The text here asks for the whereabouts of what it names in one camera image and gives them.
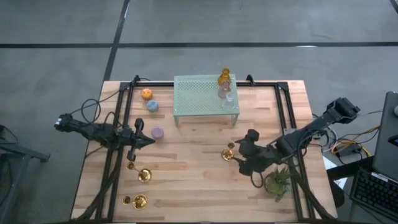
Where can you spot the blue round candle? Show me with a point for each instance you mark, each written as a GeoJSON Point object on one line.
{"type": "Point", "coordinates": [152, 105]}

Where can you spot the black metal stand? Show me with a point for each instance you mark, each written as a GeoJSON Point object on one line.
{"type": "Point", "coordinates": [18, 152]}

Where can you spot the white paper sheet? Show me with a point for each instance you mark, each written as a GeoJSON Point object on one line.
{"type": "Point", "coordinates": [329, 163]}

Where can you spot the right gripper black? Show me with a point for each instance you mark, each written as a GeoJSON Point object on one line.
{"type": "Point", "coordinates": [256, 157]}

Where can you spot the black power adapter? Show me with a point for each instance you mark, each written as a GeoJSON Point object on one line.
{"type": "Point", "coordinates": [348, 150]}

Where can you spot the tall gold candlestick holder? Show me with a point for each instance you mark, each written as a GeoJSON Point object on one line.
{"type": "Point", "coordinates": [144, 175]}

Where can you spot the short gold candlestick holder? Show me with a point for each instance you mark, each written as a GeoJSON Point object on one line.
{"type": "Point", "coordinates": [227, 154]}

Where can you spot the pink glass candlestick holder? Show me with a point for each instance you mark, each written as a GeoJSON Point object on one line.
{"type": "Point", "coordinates": [222, 91]}

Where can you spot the black metal table frame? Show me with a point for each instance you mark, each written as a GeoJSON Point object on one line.
{"type": "Point", "coordinates": [264, 83]}

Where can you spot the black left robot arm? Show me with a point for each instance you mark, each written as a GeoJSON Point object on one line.
{"type": "Point", "coordinates": [93, 130]}

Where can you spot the medium gold candlestick holder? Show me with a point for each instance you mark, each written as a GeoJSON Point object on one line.
{"type": "Point", "coordinates": [140, 202]}

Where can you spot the orange round candle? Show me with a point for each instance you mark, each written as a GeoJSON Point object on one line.
{"type": "Point", "coordinates": [146, 94]}

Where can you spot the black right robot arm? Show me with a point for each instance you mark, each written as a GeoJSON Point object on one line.
{"type": "Point", "coordinates": [311, 130]}

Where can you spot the orange glass candlestick holder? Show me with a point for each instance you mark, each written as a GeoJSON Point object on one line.
{"type": "Point", "coordinates": [224, 74]}

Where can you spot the black keyboard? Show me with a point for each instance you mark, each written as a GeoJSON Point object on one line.
{"type": "Point", "coordinates": [373, 193]}

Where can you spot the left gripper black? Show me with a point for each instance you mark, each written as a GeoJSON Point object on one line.
{"type": "Point", "coordinates": [130, 140]}

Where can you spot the purple round candle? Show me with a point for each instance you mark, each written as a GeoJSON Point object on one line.
{"type": "Point", "coordinates": [157, 132]}

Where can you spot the mint green perforated metal shelf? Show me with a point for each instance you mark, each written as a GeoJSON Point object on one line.
{"type": "Point", "coordinates": [192, 99]}

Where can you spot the potted green succulent plant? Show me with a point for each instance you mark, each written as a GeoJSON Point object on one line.
{"type": "Point", "coordinates": [276, 185]}

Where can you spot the clear glass candlestick holder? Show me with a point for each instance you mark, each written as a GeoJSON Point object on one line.
{"type": "Point", "coordinates": [228, 105]}

